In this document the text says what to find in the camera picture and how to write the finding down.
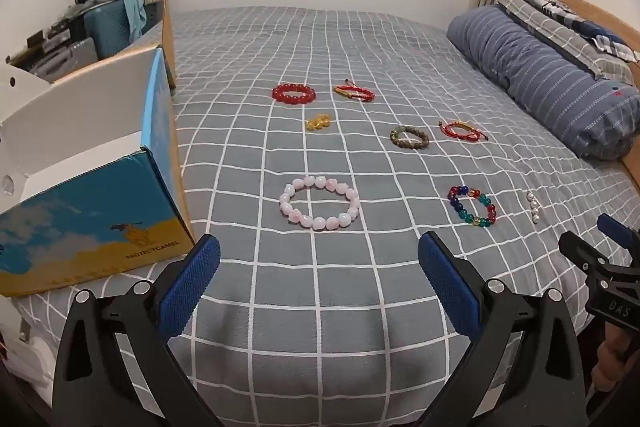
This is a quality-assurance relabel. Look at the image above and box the pink bead bracelet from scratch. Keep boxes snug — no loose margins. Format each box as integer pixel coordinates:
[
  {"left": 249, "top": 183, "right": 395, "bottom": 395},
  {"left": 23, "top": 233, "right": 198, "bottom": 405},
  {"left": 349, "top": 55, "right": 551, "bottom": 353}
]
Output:
[{"left": 278, "top": 175, "right": 362, "bottom": 231}]

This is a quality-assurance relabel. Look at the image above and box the grey checked folded quilt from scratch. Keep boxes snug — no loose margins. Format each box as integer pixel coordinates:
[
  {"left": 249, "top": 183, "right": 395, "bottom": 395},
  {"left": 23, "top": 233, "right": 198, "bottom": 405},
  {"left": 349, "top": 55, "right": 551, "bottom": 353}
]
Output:
[{"left": 494, "top": 0, "right": 639, "bottom": 86}]

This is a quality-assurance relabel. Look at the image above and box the red cord bracelet gold charm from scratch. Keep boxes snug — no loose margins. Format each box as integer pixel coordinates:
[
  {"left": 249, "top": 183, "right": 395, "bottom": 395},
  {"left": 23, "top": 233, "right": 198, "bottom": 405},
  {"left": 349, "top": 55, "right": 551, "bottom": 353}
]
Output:
[{"left": 438, "top": 120, "right": 489, "bottom": 143}]

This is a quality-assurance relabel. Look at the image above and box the yellow amber bead bracelet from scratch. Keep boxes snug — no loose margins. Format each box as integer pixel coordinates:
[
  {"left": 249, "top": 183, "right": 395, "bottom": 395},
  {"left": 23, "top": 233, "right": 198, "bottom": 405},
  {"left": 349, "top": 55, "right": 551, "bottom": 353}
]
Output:
[{"left": 305, "top": 112, "right": 333, "bottom": 132}]

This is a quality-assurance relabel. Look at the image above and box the grey checked bed sheet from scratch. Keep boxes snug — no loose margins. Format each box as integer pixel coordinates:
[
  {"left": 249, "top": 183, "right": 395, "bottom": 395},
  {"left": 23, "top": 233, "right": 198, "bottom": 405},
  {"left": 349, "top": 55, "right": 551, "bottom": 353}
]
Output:
[{"left": 8, "top": 5, "right": 640, "bottom": 427}]

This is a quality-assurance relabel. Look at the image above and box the wooden headboard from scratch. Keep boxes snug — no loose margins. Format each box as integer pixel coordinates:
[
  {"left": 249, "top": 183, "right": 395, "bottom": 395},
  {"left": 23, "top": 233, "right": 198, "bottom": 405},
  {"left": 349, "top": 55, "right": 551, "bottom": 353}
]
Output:
[{"left": 537, "top": 0, "right": 640, "bottom": 193}]

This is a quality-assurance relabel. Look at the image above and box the grey suitcase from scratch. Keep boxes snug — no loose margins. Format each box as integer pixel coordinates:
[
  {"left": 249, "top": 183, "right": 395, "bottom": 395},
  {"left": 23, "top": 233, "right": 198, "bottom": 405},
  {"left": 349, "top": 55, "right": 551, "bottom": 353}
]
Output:
[{"left": 29, "top": 38, "right": 98, "bottom": 83}]

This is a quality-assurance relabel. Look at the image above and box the teal suitcase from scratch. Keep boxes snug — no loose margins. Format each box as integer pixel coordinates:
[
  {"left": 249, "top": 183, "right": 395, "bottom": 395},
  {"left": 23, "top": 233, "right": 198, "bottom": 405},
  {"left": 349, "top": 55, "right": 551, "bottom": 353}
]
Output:
[{"left": 82, "top": 0, "right": 132, "bottom": 60}]

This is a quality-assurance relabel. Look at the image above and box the patterned blue pillow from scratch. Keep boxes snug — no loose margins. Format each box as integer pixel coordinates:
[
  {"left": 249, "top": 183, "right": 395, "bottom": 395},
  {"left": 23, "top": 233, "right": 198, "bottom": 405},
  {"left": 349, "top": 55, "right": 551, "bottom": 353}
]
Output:
[{"left": 524, "top": 0, "right": 639, "bottom": 63}]

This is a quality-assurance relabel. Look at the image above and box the brown green bead bracelet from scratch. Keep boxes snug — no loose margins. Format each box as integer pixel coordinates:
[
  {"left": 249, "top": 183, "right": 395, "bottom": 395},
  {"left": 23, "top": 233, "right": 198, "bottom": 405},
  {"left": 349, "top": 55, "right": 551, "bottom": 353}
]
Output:
[{"left": 389, "top": 124, "right": 432, "bottom": 151}]

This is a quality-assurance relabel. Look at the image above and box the teal cloth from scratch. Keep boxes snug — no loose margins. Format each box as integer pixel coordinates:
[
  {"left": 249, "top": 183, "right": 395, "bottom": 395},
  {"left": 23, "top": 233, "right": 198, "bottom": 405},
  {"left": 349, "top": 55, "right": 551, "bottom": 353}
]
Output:
[{"left": 122, "top": 0, "right": 146, "bottom": 43}]

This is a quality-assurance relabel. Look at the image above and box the red cord bracelet gold tube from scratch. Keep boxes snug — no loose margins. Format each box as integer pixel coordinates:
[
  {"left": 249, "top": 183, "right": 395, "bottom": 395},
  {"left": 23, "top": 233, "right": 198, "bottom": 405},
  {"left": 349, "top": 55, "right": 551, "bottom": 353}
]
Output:
[{"left": 333, "top": 79, "right": 375, "bottom": 103}]

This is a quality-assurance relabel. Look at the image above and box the white pearl bracelet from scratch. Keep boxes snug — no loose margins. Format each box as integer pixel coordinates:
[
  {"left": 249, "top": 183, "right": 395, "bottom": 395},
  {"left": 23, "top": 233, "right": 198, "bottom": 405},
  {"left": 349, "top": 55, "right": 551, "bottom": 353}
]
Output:
[{"left": 525, "top": 189, "right": 542, "bottom": 225}]

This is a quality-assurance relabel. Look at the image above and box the right hand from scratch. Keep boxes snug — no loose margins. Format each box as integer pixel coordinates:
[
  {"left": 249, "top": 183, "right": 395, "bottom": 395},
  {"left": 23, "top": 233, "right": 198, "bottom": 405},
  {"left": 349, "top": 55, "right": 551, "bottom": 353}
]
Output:
[{"left": 591, "top": 323, "right": 631, "bottom": 392}]

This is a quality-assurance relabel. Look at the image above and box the red bead bracelet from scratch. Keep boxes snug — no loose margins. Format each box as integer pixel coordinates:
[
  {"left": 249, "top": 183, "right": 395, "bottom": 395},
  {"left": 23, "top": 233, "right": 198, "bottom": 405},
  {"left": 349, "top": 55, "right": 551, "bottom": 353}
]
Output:
[{"left": 271, "top": 82, "right": 317, "bottom": 106}]

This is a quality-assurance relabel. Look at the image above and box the blue camel cardboard box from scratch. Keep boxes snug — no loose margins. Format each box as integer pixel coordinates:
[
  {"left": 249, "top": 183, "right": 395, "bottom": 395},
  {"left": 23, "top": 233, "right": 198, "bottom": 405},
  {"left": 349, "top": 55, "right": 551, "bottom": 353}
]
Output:
[{"left": 0, "top": 18, "right": 193, "bottom": 297}]

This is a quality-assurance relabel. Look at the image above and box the multicolour bead bracelet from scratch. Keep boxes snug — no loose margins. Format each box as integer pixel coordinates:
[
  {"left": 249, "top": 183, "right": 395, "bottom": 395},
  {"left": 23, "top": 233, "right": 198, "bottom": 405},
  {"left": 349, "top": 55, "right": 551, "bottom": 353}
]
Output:
[{"left": 446, "top": 184, "right": 498, "bottom": 229}]

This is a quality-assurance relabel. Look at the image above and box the blue striped pillow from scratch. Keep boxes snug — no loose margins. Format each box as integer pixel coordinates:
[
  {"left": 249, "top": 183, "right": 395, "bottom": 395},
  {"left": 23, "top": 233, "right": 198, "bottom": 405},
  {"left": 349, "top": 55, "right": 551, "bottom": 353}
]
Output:
[{"left": 447, "top": 5, "right": 639, "bottom": 160}]

